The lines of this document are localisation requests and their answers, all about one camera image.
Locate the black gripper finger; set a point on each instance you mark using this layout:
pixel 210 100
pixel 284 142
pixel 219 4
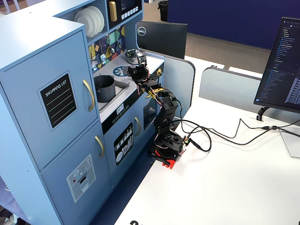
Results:
pixel 134 68
pixel 134 76

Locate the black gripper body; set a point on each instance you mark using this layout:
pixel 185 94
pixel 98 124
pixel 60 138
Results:
pixel 136 73

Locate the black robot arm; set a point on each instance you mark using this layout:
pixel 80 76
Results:
pixel 167 110

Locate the silver pot with lid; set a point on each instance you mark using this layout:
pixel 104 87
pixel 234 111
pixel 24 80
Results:
pixel 131 52

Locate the gray toy sink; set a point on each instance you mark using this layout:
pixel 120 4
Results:
pixel 122 87

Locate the gold stove knob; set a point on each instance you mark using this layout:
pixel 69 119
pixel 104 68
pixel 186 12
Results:
pixel 159 72

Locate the silver toy spoon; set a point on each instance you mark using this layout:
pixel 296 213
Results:
pixel 119 44

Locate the silver toy ladle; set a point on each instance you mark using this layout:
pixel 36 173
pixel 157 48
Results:
pixel 112 49

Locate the silver toy spatula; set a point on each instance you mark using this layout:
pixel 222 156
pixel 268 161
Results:
pixel 103 58

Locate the dark gray pot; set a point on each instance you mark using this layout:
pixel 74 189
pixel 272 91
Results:
pixel 105 93

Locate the silver toy strainer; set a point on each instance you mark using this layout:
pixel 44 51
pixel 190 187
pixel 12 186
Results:
pixel 94 63

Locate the rounded gray desk divider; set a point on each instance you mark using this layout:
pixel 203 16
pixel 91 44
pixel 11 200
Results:
pixel 182 82

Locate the black Dell monitor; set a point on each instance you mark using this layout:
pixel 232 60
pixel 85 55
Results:
pixel 164 38

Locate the white plate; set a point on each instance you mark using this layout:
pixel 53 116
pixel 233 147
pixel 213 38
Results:
pixel 93 18
pixel 101 17
pixel 82 23

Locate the black trash bin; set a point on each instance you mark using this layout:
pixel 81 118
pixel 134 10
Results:
pixel 163 10

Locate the wide gray desk divider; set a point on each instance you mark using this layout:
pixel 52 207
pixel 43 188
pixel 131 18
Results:
pixel 227 89

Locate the red table clamp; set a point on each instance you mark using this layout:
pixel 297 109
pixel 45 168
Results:
pixel 170 162

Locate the blue office partition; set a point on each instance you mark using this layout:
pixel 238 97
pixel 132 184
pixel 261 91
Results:
pixel 234 18

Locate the blue toy kitchen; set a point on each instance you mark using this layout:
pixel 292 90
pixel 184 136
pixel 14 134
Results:
pixel 30 117

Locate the blue fridge door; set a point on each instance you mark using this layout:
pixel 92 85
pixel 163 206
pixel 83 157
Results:
pixel 28 112

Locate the blue freezer door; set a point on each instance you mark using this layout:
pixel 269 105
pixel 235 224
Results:
pixel 70 187

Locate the monitor with lit screen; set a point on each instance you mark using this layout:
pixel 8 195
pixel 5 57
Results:
pixel 281 65

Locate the gray flat monitor base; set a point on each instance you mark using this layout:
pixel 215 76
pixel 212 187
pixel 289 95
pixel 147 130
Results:
pixel 291 145

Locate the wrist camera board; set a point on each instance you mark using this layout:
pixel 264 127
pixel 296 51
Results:
pixel 141 60

